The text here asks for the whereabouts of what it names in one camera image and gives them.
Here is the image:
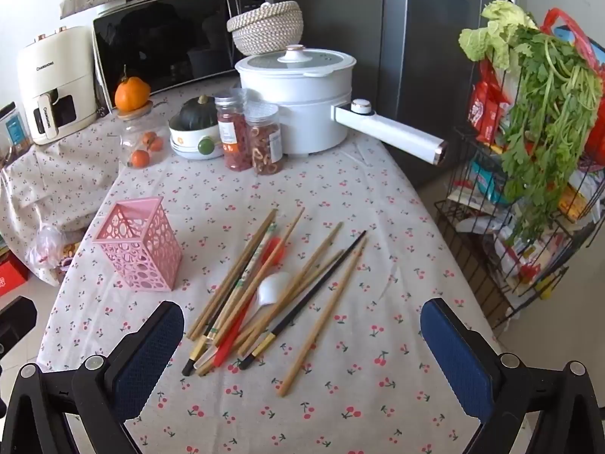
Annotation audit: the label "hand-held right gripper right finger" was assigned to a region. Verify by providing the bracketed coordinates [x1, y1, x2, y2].
[420, 298, 605, 454]

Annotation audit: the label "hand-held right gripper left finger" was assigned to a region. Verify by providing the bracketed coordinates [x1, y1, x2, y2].
[5, 300, 185, 454]

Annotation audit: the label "red plastic spoon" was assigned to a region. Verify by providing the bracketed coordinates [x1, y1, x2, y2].
[213, 236, 289, 368]

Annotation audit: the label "pink perforated utensil holder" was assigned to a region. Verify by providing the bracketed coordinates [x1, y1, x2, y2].
[92, 196, 183, 292]

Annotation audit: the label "printed bamboo chopstick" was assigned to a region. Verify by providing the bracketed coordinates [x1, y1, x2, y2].
[182, 224, 277, 376]

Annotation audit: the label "long plain wooden chopstick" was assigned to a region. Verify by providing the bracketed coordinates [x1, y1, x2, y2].
[278, 236, 369, 398]

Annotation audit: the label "white plastic spoon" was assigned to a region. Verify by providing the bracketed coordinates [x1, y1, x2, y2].
[194, 271, 292, 376]

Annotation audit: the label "pile of wooden chopsticks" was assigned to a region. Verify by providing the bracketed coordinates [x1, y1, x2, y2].
[186, 207, 346, 358]

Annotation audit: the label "red box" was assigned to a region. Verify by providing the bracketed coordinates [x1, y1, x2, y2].
[0, 250, 30, 297]

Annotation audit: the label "clear plastic bag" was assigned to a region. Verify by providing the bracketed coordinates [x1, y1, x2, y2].
[26, 224, 82, 288]

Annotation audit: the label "cherry print tablecloth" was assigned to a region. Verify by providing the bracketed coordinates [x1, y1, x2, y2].
[0, 85, 503, 454]

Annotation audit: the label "white plastic bag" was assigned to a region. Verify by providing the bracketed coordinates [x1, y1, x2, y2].
[453, 212, 503, 247]

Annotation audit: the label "blue snack packet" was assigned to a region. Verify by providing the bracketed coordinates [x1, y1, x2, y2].
[472, 161, 507, 205]

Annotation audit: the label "yellow packet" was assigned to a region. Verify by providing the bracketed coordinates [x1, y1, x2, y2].
[558, 184, 593, 221]

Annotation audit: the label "white bowl with green knob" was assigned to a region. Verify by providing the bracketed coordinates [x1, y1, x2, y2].
[169, 118, 226, 160]

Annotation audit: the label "plastic jar of red berries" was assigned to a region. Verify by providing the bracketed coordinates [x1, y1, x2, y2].
[215, 95, 252, 171]

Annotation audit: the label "cream air fryer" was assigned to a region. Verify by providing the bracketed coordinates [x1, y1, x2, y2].
[16, 26, 102, 146]

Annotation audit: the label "plastic jar of dried slices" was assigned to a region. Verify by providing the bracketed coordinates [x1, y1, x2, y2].
[244, 104, 285, 176]

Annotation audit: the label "dark green pumpkin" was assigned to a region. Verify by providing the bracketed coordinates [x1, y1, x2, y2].
[177, 95, 219, 131]

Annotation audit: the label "large orange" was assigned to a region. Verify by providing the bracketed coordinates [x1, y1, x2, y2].
[114, 65, 152, 112]

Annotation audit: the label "green leafy herbs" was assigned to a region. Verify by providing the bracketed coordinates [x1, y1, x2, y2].
[500, 25, 604, 243]

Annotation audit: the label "red snack packets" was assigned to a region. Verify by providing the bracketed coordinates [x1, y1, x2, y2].
[467, 61, 514, 146]

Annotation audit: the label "white electric cooking pot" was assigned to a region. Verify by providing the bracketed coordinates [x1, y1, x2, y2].
[235, 45, 449, 166]

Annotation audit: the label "grey refrigerator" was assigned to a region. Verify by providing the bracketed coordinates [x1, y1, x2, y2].
[377, 0, 518, 191]

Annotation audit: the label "black microwave oven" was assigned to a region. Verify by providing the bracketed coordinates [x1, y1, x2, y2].
[92, 0, 276, 105]

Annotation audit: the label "napa cabbage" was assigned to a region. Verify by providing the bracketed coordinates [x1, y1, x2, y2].
[459, 0, 540, 63]

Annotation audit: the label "white pot lid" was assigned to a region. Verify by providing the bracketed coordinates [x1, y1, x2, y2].
[235, 45, 357, 77]

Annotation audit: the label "woven basket with lid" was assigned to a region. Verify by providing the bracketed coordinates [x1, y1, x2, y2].
[226, 1, 304, 56]

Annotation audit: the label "black wire rack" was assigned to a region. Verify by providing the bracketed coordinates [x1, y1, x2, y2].
[434, 123, 605, 328]

